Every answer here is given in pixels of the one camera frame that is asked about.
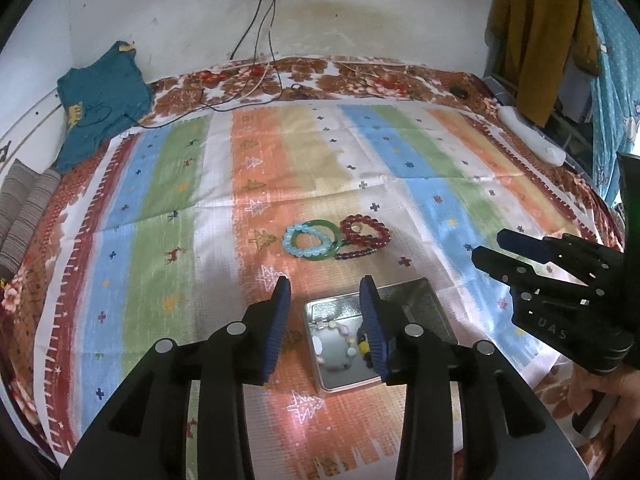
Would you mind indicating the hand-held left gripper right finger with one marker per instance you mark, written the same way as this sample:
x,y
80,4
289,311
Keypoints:
x,y
372,325

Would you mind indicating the metal tin box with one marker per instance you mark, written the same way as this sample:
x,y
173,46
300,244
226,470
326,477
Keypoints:
x,y
342,376

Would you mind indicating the small black object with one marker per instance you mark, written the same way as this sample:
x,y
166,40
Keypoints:
x,y
458,92

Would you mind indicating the teal t-shirt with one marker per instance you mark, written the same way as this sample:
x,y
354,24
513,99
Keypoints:
x,y
100,105

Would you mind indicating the grey striped cushion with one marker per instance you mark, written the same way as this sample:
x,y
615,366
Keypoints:
x,y
25,205

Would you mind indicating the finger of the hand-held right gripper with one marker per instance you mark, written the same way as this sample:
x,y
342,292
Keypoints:
x,y
520,242
500,265

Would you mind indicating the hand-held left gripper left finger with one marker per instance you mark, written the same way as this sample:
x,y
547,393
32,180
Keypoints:
x,y
280,320

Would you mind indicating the mustard hanging garment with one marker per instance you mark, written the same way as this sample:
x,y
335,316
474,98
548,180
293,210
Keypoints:
x,y
540,35

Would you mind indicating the colourful striped cloth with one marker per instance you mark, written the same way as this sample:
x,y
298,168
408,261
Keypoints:
x,y
165,220

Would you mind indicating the green jade bangle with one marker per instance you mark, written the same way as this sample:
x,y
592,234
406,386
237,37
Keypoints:
x,y
320,221

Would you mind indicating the grey hanging garment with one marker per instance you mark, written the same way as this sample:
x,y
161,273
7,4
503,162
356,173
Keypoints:
x,y
575,95

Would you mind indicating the blue printed curtain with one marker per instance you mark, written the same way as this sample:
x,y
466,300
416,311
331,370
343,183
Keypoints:
x,y
615,85

